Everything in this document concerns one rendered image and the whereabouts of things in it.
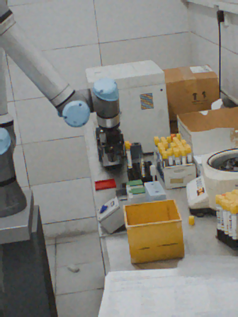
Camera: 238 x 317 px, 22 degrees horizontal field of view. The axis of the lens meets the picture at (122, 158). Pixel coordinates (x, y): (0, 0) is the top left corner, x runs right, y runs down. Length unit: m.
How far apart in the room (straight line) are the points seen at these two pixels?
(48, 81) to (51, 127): 1.87
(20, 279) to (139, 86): 0.81
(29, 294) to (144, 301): 0.60
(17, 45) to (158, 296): 0.77
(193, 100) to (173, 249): 1.23
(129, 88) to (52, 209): 1.67
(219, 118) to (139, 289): 1.01
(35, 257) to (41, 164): 1.88
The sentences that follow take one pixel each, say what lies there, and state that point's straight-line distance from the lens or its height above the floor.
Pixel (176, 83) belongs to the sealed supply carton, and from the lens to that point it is 2.57.
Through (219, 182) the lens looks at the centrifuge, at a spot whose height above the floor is 0.98.
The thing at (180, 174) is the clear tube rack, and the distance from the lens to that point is 1.87.
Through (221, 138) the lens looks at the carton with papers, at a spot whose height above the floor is 0.99.
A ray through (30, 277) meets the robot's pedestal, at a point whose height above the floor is 0.73.
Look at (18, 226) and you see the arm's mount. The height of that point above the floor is 0.92.
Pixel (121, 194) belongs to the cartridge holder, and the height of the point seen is 0.89.
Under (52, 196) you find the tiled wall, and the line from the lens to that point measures 3.67.
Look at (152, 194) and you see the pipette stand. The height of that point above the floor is 0.97.
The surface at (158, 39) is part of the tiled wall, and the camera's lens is 3.49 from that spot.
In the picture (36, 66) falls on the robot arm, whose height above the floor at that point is 1.32.
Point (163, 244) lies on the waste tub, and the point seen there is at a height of 0.92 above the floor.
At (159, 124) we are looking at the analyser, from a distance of 2.21.
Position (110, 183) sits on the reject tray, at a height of 0.88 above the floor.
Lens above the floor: 1.56
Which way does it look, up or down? 18 degrees down
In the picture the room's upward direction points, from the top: 7 degrees counter-clockwise
